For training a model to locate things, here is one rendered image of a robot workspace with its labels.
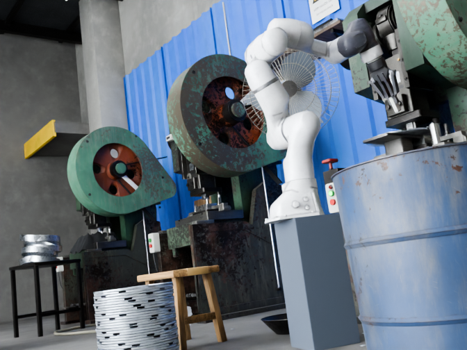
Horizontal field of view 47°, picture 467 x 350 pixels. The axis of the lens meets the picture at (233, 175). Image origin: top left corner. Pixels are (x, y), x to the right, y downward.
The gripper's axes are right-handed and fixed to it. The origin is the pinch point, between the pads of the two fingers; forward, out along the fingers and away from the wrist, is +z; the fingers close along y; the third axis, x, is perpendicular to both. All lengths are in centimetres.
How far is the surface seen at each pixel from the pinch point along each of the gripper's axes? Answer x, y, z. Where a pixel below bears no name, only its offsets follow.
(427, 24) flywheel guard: 0.1, 26.2, -24.4
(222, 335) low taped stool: -83, -73, 56
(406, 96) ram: 18.5, -4.1, 1.7
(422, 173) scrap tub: -115, 67, -4
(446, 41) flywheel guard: 1.8, 29.6, -15.4
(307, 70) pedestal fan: 54, -74, -28
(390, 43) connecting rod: 33.8, -8.7, -22.3
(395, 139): 1.5, -8.2, 15.2
